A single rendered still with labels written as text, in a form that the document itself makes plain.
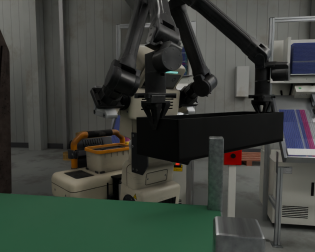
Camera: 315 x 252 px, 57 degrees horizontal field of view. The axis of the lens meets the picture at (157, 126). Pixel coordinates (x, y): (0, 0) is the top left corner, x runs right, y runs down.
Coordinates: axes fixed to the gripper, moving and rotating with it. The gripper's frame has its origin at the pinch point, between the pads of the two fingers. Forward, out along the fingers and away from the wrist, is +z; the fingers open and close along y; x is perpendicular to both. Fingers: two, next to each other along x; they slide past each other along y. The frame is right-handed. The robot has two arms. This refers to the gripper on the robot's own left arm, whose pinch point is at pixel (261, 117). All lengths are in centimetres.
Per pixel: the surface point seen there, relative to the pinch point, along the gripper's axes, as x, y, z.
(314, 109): 37, 154, 3
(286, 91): 69, 170, -13
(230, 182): 80, 96, 63
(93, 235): -18, -86, 15
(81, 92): 547, 199, -22
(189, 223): -25, -70, 15
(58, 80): 589, 164, -48
